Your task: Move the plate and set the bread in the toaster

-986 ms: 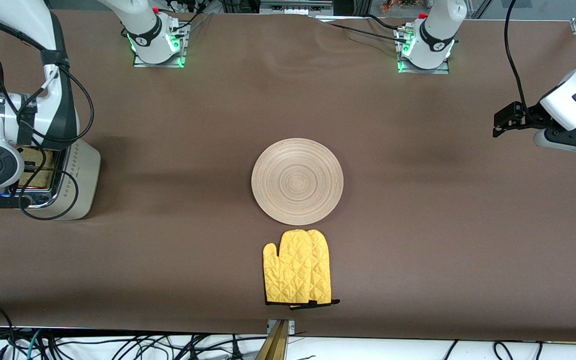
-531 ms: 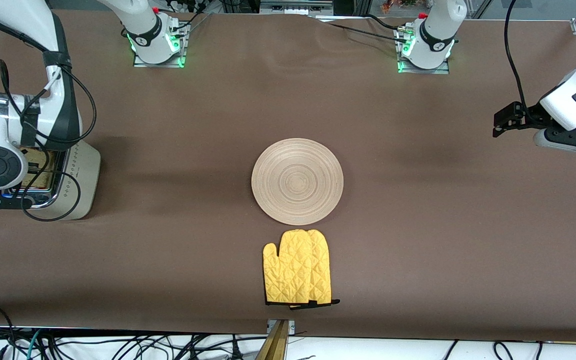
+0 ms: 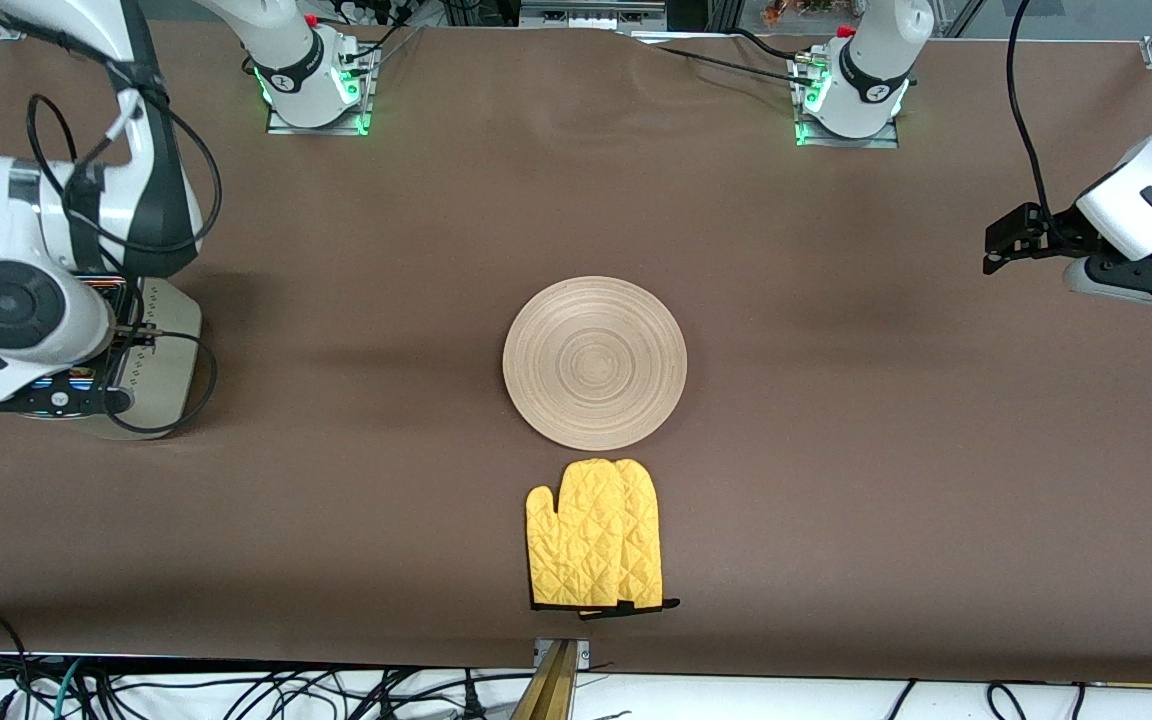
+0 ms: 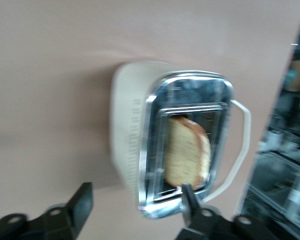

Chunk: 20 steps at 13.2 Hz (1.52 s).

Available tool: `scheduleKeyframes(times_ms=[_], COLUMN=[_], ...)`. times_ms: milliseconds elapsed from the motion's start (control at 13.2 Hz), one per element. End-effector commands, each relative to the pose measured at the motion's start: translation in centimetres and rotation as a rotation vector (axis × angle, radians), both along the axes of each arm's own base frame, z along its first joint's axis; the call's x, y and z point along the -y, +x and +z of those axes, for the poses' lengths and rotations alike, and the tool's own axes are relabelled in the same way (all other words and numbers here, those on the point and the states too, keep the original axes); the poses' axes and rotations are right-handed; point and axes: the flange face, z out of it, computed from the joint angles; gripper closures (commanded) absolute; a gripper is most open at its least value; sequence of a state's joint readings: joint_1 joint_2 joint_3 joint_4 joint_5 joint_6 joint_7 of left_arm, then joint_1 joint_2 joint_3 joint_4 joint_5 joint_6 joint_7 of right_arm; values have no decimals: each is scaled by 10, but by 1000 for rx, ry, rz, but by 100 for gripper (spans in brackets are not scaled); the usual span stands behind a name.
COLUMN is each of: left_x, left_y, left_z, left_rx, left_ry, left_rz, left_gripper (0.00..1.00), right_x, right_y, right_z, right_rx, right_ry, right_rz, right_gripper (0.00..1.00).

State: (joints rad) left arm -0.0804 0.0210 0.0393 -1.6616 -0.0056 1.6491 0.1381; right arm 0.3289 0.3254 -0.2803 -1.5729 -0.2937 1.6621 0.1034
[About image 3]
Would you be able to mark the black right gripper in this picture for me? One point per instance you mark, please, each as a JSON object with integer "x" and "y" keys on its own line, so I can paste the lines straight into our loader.
{"x": 121, "y": 307}

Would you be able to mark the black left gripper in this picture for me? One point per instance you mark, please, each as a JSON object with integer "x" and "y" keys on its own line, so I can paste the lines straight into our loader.
{"x": 1054, "y": 234}

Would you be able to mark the round wooden plate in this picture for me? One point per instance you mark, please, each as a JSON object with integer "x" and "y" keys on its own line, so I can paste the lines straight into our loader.
{"x": 596, "y": 360}

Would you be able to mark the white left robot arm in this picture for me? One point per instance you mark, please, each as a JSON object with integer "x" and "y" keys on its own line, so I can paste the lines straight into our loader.
{"x": 876, "y": 50}

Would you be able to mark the beige chrome two-slot toaster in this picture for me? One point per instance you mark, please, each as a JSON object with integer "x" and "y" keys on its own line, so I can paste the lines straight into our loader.
{"x": 171, "y": 340}

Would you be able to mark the brown table cover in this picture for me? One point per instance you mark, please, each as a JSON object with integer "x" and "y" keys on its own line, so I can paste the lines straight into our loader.
{"x": 836, "y": 550}

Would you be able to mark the yellow quilted oven mitt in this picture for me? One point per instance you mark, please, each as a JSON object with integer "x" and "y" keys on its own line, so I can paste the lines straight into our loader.
{"x": 644, "y": 540}
{"x": 576, "y": 540}

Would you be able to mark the golden metal beam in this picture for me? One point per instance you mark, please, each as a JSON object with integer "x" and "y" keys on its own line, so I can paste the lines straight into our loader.
{"x": 548, "y": 695}

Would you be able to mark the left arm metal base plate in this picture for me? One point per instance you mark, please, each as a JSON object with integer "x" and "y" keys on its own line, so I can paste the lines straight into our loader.
{"x": 881, "y": 142}

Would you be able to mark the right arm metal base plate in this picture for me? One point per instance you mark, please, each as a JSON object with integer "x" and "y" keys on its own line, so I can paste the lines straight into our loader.
{"x": 281, "y": 125}

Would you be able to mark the grey aluminium frame rail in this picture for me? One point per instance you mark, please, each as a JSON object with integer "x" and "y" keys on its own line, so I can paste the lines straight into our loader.
{"x": 586, "y": 15}

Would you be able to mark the small silver metal bracket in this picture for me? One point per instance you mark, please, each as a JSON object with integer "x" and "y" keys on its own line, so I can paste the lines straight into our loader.
{"x": 584, "y": 655}

